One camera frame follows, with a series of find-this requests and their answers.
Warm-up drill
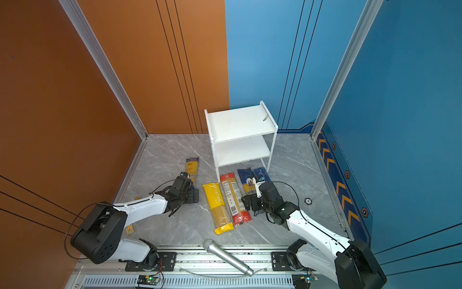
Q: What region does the yellow blue-top spaghetti bag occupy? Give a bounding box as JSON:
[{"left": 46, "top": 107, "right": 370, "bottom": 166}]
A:
[{"left": 185, "top": 157, "right": 199, "bottom": 186}]

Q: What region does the dark blue Barilla spaghetti box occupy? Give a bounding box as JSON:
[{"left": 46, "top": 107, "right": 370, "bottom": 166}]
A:
[{"left": 253, "top": 167, "right": 271, "bottom": 183}]

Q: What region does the yellow spaghetti package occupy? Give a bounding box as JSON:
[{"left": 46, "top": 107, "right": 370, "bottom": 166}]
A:
[{"left": 203, "top": 183, "right": 234, "bottom": 235}]

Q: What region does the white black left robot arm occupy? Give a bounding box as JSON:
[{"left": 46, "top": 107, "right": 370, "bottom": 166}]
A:
[{"left": 70, "top": 175, "right": 199, "bottom": 270}]

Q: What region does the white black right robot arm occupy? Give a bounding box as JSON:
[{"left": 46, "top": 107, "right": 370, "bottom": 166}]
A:
[{"left": 241, "top": 182, "right": 387, "bottom": 289}]

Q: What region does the red spaghetti package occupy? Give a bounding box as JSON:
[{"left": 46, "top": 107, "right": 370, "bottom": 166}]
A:
[{"left": 220, "top": 173, "right": 252, "bottom": 226}]

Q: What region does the blue yellow spaghetti bag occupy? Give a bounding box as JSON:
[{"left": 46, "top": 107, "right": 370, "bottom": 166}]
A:
[{"left": 237, "top": 168, "right": 256, "bottom": 195}]

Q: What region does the silver microphone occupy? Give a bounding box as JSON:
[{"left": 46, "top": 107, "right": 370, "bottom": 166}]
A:
[{"left": 203, "top": 239, "right": 255, "bottom": 277}]

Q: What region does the small round floor disc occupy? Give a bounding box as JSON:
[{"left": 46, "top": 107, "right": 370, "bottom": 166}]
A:
[{"left": 304, "top": 197, "right": 313, "bottom": 205}]

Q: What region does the white two-tier metal shelf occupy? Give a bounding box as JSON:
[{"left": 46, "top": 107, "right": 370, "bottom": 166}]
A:
[{"left": 205, "top": 101, "right": 279, "bottom": 179}]

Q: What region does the small yellow floor object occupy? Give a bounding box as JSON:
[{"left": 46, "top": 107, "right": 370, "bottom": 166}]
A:
[{"left": 125, "top": 225, "right": 135, "bottom": 236}]

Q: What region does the circuit board right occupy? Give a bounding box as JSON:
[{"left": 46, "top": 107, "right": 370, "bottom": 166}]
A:
[{"left": 292, "top": 275, "right": 319, "bottom": 289}]

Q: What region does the green circuit board left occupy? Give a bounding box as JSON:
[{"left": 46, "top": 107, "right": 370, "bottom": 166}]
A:
[{"left": 137, "top": 275, "right": 161, "bottom": 287}]

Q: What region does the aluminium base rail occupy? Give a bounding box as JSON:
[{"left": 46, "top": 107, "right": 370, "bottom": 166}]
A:
[{"left": 66, "top": 245, "right": 338, "bottom": 289}]

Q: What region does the aluminium corner post left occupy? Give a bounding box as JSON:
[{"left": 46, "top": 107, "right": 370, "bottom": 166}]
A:
[{"left": 58, "top": 0, "right": 149, "bottom": 141}]

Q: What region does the aluminium corner post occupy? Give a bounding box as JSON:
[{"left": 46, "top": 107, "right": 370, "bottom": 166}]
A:
[
  {"left": 58, "top": 0, "right": 149, "bottom": 141},
  {"left": 310, "top": 0, "right": 383, "bottom": 141}
]

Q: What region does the aluminium corner post right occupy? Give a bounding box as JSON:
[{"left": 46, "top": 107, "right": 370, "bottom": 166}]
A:
[{"left": 310, "top": 0, "right": 383, "bottom": 141}]

